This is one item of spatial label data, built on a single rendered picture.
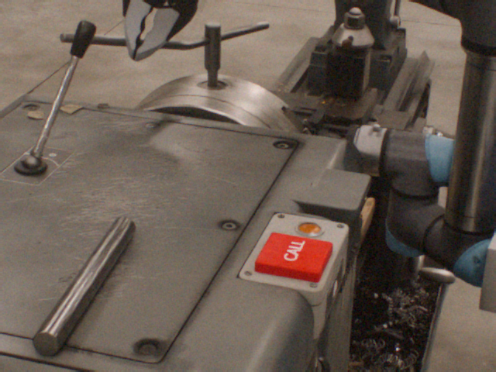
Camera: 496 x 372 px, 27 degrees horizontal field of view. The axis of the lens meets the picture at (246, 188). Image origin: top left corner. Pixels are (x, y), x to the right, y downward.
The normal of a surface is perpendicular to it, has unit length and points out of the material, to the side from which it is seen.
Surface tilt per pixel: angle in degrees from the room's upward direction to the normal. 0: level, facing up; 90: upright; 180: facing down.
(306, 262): 0
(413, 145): 37
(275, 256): 0
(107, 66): 0
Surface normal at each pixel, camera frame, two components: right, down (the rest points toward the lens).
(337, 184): 0.04, -0.90
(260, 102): 0.44, -0.74
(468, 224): -0.25, 0.42
